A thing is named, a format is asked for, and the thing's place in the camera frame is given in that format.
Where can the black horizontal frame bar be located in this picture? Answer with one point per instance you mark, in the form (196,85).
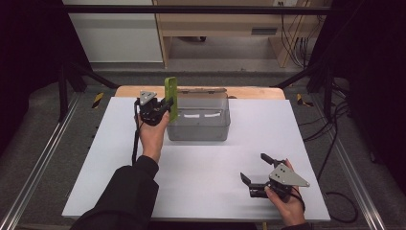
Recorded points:
(191,9)

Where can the yellow black tape mark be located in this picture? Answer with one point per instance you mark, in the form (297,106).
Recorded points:
(97,100)
(300,99)

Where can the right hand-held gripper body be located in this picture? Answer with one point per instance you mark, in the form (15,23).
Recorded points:
(284,179)

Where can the light wooden desk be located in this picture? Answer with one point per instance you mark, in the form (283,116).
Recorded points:
(220,22)

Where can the transparent grey storage box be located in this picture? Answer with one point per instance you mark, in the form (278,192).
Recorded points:
(201,126)

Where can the aluminium floor rail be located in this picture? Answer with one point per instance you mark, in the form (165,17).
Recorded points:
(357,185)
(38,169)

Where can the black metal stand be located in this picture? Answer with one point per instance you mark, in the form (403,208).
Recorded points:
(63,92)
(328,92)

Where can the person's left hand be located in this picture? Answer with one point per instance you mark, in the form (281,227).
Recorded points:
(153,140)

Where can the black curtain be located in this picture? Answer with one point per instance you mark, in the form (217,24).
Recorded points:
(376,80)
(28,48)

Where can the person's right hand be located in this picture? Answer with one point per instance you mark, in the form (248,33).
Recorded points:
(288,209)

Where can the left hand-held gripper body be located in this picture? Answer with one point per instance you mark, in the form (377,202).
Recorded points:
(151,110)

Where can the green phone case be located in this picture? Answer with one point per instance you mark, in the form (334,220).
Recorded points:
(171,96)

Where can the white cabinet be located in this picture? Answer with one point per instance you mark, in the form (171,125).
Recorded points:
(118,35)

